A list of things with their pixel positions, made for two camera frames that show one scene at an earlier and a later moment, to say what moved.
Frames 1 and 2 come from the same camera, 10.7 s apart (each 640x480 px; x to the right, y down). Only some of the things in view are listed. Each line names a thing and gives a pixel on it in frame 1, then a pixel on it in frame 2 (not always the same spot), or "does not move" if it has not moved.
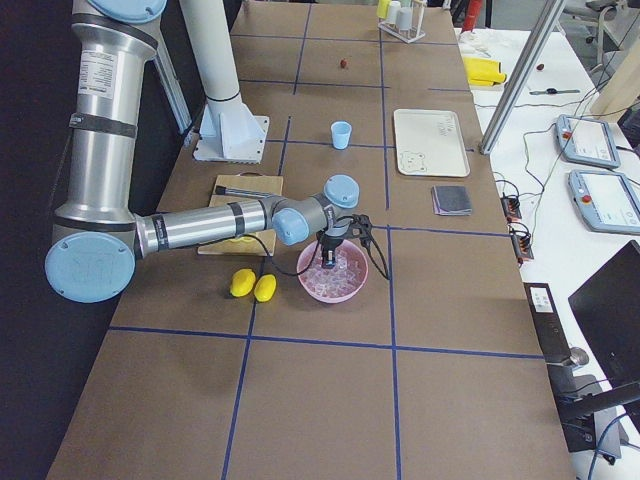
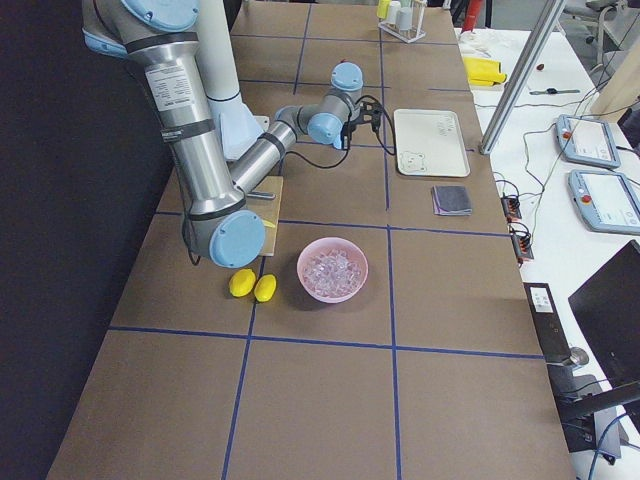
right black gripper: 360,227 -> 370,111
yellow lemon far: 242,282 does not move
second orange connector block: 521,244 does not move
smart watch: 553,91 does not move
